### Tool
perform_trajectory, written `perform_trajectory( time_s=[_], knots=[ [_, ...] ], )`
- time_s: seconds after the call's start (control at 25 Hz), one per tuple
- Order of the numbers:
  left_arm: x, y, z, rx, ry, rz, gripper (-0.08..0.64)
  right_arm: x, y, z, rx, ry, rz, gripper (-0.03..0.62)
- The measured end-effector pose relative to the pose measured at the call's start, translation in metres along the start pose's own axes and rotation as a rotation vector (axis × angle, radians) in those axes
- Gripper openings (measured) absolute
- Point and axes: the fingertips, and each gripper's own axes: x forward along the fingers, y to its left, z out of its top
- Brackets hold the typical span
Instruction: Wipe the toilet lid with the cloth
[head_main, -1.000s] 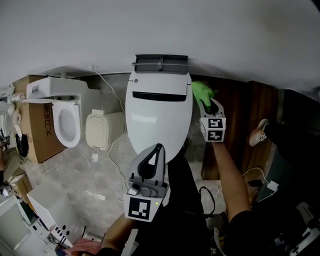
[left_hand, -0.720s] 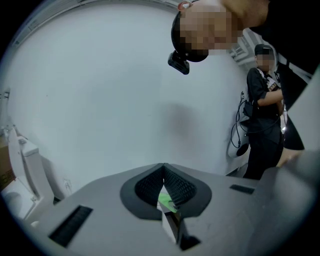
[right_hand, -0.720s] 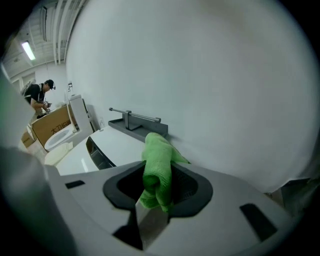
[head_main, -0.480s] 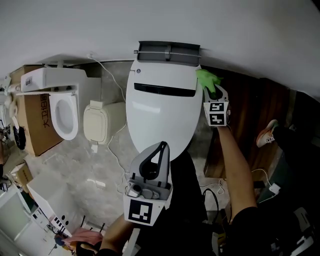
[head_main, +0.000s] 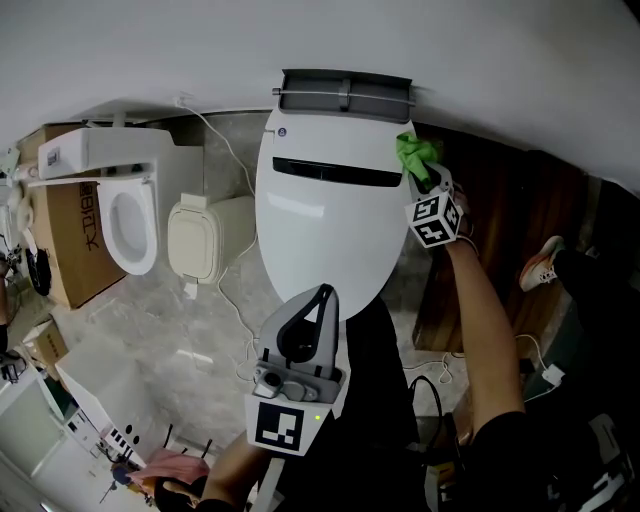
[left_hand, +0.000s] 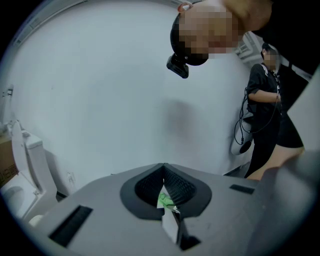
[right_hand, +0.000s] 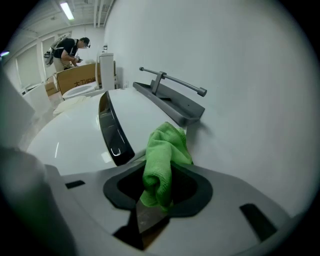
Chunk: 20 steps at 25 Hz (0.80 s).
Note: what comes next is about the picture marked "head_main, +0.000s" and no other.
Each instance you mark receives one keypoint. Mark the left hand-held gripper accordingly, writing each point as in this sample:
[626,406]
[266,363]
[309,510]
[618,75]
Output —
[275,425]

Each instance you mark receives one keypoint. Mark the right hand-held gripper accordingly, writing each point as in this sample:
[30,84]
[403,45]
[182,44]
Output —
[435,220]

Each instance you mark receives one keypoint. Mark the green cloth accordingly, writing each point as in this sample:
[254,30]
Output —
[415,152]

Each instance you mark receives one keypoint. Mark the person's right forearm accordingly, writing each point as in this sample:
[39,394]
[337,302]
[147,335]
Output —
[480,325]

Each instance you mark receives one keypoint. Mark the person's left forearm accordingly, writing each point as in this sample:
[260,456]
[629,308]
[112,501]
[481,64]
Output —
[230,470]

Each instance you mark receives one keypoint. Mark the white smart toilet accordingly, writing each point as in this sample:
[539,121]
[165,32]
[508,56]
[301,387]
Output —
[340,140]

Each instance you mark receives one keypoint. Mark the white open toilet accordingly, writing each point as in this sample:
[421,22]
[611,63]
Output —
[75,150]

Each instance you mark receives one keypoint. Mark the person's right hand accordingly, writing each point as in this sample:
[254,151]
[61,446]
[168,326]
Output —
[465,210]

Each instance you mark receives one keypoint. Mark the wooden platform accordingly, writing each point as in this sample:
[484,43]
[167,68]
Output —
[500,200]

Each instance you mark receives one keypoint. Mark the person's black clothed body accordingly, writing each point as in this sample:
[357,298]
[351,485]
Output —
[370,400]

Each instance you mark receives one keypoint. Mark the beige trash bin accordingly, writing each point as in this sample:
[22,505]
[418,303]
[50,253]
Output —
[192,240]

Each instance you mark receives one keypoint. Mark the white cabinet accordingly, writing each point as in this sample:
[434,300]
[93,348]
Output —
[100,390]

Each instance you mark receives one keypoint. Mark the white power adapter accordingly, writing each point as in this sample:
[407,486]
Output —
[553,376]

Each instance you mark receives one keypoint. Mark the large cardboard box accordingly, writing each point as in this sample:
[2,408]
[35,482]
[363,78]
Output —
[70,260]

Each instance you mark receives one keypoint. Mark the small cardboard box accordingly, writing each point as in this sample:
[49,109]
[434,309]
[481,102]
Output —
[47,350]

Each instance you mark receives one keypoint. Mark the black pouch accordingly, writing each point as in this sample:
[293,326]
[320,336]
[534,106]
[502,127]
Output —
[39,272]

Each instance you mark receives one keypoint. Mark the white wall outlet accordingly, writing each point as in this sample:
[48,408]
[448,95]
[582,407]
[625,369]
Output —
[182,100]

